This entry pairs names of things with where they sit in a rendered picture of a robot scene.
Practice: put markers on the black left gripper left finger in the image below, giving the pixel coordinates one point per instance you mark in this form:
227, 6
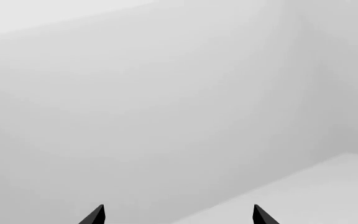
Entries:
95, 217

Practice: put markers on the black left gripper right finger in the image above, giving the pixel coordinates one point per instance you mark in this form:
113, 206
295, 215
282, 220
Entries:
262, 217

